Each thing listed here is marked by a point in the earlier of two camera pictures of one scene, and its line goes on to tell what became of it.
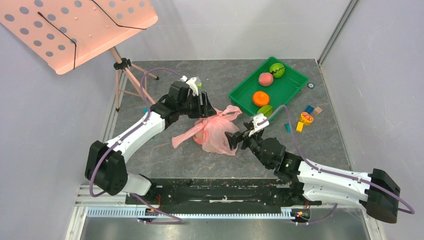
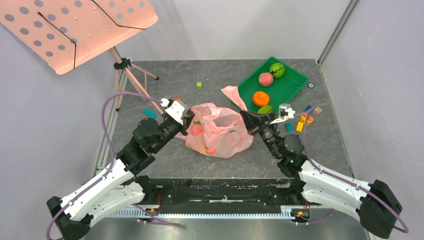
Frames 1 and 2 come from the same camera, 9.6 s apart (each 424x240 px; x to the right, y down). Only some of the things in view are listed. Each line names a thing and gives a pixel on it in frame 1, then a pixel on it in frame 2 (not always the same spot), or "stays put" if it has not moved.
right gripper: [244, 137] → [259, 124]
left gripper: [204, 110] → [186, 121]
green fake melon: [278, 69] stays put
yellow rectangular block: [299, 126] stays put
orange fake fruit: [261, 98] stays put
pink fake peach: [265, 79] stays put
